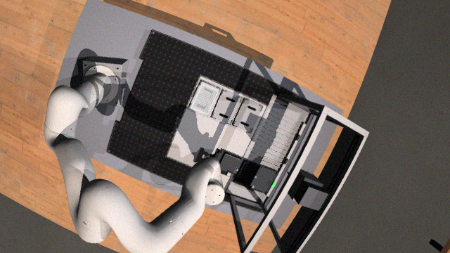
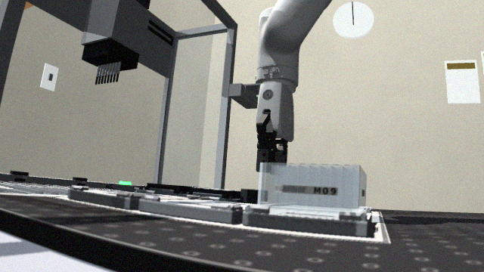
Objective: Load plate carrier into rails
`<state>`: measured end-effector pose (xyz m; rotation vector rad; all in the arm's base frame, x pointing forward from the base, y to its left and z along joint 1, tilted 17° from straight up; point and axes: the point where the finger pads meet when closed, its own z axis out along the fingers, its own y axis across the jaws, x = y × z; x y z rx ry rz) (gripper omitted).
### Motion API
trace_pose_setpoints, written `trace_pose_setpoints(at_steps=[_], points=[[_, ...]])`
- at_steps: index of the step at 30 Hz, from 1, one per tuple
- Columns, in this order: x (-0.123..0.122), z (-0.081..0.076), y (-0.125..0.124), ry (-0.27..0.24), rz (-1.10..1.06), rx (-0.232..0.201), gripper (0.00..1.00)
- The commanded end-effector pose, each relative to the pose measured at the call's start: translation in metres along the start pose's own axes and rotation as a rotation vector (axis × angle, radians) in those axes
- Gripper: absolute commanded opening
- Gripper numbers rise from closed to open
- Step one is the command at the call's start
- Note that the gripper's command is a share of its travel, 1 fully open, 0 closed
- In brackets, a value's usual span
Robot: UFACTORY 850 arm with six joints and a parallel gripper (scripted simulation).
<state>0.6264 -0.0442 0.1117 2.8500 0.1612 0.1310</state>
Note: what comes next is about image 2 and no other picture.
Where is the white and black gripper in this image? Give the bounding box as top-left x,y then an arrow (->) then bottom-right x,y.
256,81 -> 296,172

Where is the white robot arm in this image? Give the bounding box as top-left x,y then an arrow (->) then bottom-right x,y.
228,0 -> 332,109

